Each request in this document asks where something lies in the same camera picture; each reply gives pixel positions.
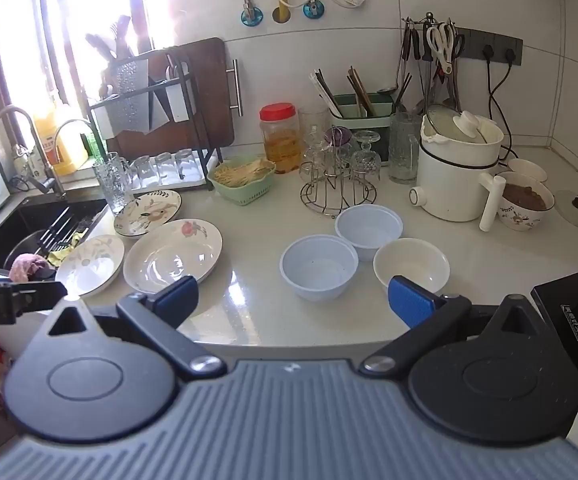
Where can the large pink flower plate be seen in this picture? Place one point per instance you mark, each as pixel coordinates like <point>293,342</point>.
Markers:
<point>169,260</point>

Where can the window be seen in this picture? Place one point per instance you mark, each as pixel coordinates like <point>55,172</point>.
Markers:
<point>69,20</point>

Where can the cream white bowl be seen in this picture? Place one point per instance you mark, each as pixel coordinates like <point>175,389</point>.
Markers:
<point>411,262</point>

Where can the dried noodle bundle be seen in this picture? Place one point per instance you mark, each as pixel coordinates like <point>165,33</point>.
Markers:
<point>241,171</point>

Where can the glass pot lid white knob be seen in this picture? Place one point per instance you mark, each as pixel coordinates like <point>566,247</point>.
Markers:
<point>461,122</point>

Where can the tall steel faucet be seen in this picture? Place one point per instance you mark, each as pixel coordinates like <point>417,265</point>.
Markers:
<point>44,172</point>

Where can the pink cloth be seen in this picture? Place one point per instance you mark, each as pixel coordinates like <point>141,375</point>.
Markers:
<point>24,267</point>

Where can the black sink drain rack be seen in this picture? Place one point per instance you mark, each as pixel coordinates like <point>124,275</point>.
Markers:
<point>59,230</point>

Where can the pale chopsticks bundle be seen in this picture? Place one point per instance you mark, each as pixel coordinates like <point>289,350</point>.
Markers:
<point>326,94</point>

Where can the black dish rack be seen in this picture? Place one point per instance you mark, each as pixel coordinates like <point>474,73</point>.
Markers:
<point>189,77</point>

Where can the white electric cooking pot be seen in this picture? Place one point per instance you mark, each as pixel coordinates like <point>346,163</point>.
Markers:
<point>459,180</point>

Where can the brown food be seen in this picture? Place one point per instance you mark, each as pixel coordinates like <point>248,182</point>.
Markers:
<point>524,196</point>

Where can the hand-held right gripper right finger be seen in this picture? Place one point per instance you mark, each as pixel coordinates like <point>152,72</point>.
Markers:
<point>409,302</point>

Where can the pale leaf pattern plate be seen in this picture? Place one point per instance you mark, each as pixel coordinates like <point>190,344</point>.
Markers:
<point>89,267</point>

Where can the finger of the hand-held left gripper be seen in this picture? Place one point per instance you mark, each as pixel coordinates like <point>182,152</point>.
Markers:
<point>39,292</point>

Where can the steel basin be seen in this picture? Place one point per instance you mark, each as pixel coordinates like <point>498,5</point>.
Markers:
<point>24,245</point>

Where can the purple glass cup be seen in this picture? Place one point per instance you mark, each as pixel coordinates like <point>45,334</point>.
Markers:
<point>338,136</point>

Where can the white rack caddy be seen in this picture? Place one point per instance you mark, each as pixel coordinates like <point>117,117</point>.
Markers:
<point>104,121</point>

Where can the dark chopsticks pair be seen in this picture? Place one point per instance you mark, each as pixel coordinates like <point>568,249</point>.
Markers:
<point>403,89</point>

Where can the red lid plastic jar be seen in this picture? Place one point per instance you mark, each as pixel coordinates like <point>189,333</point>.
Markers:
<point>279,140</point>

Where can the textured clear knife holder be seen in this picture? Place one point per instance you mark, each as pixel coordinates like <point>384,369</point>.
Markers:
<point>129,87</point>

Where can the light blue plastic bowl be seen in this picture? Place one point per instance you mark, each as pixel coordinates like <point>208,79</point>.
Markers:
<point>319,267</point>
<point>369,230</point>

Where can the floral ceramic bowl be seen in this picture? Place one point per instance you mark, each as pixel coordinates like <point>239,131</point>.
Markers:
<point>519,219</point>

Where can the yellow detergent bottle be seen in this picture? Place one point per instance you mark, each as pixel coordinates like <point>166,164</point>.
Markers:
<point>56,145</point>

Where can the small white bowl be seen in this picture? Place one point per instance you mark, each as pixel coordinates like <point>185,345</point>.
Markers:
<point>526,169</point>

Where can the black wall power strip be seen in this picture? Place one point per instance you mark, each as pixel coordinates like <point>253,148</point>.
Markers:
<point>499,40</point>

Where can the green bottle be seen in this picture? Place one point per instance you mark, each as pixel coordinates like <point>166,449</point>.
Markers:
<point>91,145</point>

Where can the wooden cutting board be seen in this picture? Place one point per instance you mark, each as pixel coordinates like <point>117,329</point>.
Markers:
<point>209,90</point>

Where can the tall clear glass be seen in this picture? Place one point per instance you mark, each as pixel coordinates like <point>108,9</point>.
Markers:
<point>313,117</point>

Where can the set of kitchen knives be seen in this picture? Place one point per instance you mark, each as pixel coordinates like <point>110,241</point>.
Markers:
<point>114,40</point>

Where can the textured glass mug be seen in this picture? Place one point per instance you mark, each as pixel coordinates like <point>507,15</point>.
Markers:
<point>111,182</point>

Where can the white rack cup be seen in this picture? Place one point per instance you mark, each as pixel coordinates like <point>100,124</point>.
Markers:
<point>178,97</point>

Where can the brown chopsticks bundle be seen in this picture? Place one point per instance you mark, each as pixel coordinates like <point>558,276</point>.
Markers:
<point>360,91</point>

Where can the white drip tray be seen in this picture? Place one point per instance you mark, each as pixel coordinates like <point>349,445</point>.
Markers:
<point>169,184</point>

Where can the small steel faucet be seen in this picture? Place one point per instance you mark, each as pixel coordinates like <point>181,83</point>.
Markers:
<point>69,124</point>

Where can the clear glass tumbler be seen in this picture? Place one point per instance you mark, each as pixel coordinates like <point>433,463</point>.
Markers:
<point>185,164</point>
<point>164,167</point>
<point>141,170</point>

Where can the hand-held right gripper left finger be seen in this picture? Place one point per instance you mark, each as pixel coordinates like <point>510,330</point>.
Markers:
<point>179,297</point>

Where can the squirrel print plate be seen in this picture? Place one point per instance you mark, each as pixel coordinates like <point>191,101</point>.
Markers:
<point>149,215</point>

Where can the metal utensil rail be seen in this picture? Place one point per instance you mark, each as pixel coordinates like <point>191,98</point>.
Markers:
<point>429,21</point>

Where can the ribbed glass pitcher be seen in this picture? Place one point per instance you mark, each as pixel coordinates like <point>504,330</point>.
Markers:
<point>404,150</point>

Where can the green utensil holder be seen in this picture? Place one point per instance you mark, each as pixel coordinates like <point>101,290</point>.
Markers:
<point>364,117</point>

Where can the green plastic basket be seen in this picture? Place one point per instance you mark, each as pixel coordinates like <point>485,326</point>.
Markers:
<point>241,192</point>

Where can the crystal stemmed glass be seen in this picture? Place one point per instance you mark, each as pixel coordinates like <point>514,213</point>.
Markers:
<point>313,160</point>
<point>366,157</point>

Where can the yellow cloth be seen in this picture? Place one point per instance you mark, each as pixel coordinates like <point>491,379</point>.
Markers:
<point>66,252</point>

